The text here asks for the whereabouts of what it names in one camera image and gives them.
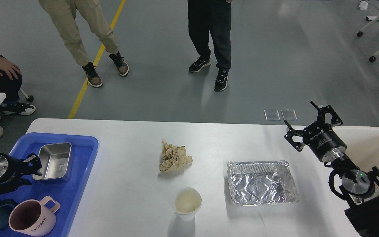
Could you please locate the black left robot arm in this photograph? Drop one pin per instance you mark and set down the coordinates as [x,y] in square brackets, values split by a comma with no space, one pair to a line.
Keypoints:
[13,169]

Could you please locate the white plastic bin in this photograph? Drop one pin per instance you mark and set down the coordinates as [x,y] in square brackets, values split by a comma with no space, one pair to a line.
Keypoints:
[362,145]

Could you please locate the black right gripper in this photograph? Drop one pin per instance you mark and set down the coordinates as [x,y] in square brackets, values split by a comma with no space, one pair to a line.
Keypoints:
[324,141]

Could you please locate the left floor outlet plate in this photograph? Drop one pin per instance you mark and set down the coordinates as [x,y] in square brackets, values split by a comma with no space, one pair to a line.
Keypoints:
[272,114]

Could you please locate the blue plastic tray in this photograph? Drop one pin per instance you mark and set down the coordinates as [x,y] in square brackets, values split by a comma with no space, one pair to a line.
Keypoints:
[68,193]

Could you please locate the stainless steel rectangular tray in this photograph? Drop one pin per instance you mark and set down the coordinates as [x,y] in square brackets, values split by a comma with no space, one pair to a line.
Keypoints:
[56,160]

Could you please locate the grey office chair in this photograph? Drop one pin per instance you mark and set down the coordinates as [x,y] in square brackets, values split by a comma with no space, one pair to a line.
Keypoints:
[28,98]

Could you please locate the aluminium foil tray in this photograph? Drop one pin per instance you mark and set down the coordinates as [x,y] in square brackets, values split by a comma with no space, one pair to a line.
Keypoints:
[261,183]

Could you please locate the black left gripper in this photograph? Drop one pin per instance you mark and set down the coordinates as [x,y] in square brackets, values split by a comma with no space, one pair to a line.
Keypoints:
[12,170]

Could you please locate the pink mug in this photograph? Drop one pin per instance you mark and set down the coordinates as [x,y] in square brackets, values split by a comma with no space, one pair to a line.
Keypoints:
[33,217]

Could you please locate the person in black trousers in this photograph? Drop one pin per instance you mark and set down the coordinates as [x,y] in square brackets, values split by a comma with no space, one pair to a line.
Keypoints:
[211,19]

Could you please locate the person in dark jeans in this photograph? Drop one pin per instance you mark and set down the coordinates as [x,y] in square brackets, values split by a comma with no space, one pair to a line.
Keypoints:
[10,84]

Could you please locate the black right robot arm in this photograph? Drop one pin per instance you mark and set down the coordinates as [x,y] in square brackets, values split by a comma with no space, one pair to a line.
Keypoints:
[360,189]

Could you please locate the floor outlet plate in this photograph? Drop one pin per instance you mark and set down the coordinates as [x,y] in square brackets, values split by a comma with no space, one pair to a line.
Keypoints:
[272,114]
[289,114]

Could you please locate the white paper cup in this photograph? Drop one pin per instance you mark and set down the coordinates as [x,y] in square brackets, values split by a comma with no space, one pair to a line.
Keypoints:
[186,204]

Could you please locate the crumpled brown paper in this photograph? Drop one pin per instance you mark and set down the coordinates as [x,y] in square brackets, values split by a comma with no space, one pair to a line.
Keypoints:
[174,158]

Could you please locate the right floor outlet plate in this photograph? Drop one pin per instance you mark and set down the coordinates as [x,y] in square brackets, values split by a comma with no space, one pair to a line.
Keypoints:
[289,114]

